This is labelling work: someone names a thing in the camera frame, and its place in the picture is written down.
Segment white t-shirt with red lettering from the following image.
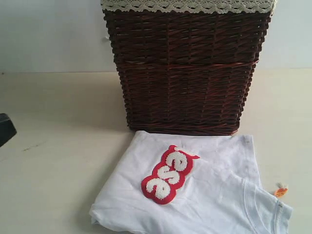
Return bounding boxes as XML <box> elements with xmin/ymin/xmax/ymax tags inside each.
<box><xmin>90</xmin><ymin>131</ymin><xmax>292</xmax><ymax>234</ymax></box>

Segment dark brown wicker basket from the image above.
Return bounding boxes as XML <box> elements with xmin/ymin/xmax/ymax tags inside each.
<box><xmin>104</xmin><ymin>10</ymin><xmax>271</xmax><ymax>136</ymax></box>

